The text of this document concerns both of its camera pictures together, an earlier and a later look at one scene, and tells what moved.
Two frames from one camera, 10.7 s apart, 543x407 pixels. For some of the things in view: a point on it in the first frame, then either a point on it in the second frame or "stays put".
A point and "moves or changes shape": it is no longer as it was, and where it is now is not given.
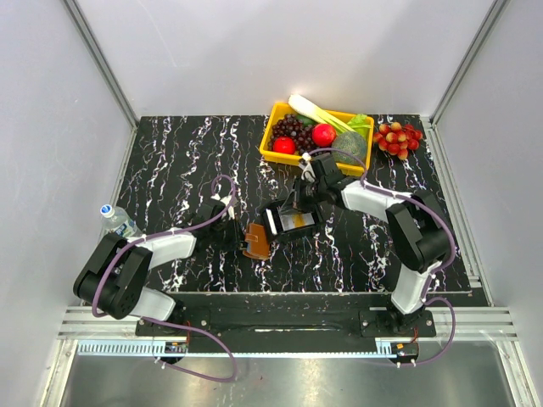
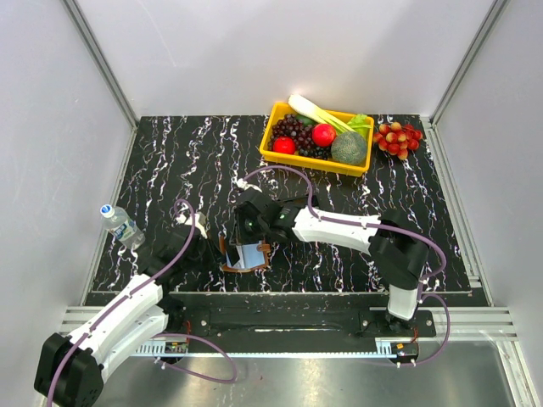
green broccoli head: x=350 y=142 stays put
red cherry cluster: x=397 y=139 stays put
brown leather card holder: x=257 y=245 moves or changes shape
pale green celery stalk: x=307 y=108 stays put
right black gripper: x=298 y=203 → x=239 y=236
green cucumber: x=305 y=121 stays put
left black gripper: x=237 y=239 → x=214 y=256
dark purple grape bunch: x=292 y=126 stays put
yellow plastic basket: x=279 y=109 stays put
